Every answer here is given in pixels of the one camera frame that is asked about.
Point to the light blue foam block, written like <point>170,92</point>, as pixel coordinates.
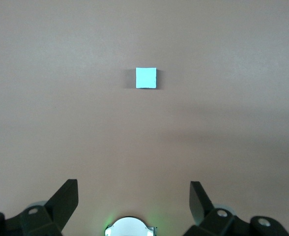
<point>146,77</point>

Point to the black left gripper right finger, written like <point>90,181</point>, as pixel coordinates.
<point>208,221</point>

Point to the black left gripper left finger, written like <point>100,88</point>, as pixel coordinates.
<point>58,206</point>

